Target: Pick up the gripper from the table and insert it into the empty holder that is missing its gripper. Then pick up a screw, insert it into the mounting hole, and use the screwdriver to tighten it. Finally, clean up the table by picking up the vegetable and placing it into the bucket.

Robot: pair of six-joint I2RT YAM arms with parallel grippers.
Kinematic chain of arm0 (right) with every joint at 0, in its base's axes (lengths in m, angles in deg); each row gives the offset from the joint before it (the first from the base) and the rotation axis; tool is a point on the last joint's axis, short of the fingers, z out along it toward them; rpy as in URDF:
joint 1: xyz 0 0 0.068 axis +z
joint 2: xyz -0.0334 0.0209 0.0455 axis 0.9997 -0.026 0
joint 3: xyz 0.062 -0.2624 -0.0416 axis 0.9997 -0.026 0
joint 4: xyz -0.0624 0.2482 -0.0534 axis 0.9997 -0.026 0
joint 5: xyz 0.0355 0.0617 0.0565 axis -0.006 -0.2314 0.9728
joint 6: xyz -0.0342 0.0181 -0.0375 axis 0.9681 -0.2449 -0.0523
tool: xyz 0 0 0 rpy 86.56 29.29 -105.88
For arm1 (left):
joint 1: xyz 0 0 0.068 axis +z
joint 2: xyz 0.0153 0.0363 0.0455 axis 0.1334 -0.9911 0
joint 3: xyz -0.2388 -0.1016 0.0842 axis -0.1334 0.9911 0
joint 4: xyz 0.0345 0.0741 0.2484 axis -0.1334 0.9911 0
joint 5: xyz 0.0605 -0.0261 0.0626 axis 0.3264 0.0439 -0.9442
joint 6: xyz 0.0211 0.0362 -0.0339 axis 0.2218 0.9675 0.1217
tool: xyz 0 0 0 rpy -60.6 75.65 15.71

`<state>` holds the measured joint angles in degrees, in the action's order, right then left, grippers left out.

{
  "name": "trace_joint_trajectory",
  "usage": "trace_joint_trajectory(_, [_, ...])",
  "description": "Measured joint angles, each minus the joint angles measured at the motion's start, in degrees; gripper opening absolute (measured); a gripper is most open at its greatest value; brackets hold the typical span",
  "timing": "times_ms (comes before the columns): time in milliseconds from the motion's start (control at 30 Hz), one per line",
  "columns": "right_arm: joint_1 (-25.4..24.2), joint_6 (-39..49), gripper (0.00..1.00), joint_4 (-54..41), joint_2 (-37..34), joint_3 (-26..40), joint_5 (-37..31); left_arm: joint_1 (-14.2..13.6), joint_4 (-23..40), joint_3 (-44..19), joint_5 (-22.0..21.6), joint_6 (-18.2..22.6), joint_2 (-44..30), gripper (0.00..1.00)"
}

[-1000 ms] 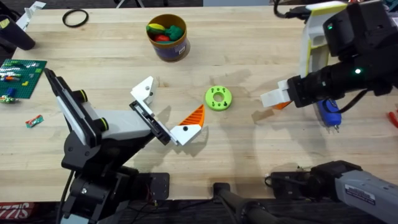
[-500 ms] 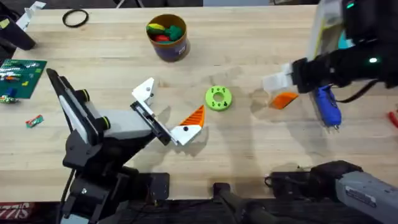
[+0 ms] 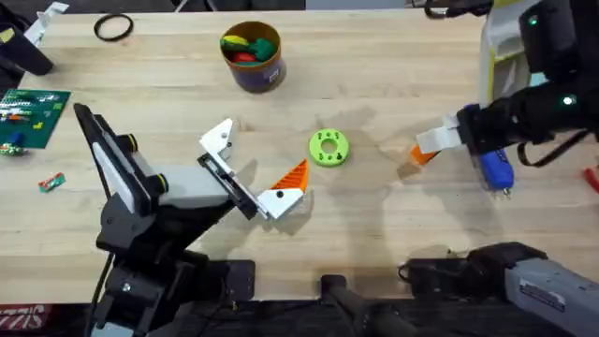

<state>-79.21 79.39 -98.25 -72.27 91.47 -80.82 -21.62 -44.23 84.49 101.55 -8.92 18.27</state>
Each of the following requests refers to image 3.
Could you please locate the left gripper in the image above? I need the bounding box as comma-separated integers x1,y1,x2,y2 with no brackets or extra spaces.
155,117,311,222

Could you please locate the green disc with holes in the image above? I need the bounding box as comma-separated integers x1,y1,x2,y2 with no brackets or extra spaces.
308,128,351,169

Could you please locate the black rail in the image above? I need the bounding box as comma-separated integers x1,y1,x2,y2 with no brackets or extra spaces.
186,259,599,337

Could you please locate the brown tub with toys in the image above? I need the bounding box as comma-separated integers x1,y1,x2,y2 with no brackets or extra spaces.
219,21,287,95

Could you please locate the blue electric screwdriver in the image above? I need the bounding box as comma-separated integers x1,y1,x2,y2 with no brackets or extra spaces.
475,148,517,200

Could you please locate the red tool handle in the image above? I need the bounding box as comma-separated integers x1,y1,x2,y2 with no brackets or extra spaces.
582,166,599,195

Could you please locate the white and yellow box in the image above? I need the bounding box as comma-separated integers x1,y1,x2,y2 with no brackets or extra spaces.
476,0,535,110

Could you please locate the black upright wrist plate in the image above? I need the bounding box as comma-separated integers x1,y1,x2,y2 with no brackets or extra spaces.
73,102,169,217

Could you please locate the black centre post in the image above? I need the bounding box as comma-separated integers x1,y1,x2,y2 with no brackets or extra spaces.
319,273,422,337

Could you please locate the orange ribbed wedge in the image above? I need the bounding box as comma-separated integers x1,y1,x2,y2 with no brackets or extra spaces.
410,144,440,167

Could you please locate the green board with blocks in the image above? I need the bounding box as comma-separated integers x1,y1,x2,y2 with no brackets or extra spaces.
0,88,72,150

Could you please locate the small red green toy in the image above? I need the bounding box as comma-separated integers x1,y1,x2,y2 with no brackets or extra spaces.
37,171,67,195

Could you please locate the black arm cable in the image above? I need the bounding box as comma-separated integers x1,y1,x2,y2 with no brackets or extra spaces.
516,129,592,169

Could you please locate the black ring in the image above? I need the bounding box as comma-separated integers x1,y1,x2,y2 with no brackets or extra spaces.
93,12,136,43

